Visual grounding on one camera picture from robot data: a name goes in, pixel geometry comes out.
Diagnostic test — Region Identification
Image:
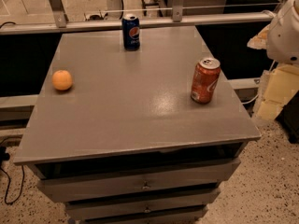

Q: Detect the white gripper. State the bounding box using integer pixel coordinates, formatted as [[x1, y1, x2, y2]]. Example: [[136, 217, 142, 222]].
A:
[[247, 25, 299, 120]]

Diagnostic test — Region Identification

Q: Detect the orange-red coke can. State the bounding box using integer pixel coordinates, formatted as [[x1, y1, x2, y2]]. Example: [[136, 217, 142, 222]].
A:
[[191, 57, 221, 104]]

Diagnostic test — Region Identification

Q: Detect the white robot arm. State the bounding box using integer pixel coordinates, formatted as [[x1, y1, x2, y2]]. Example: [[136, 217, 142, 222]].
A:
[[247, 0, 299, 119]]

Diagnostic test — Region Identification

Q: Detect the blue pepsi can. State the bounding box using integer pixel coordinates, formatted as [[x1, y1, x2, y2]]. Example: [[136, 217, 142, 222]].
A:
[[121, 14, 140, 50]]

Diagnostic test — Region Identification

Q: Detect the orange fruit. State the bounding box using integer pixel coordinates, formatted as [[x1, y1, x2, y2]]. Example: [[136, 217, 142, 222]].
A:
[[51, 70, 73, 91]]

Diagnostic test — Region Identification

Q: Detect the white cable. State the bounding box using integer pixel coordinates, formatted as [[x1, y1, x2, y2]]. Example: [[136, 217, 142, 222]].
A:
[[241, 93, 260, 106]]

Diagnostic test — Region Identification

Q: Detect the metal railing frame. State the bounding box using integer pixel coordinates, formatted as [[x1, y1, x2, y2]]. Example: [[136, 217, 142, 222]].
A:
[[0, 0, 281, 35]]

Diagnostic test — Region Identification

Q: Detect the black floor cable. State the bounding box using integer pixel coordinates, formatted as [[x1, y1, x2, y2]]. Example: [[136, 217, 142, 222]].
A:
[[0, 135, 26, 206]]

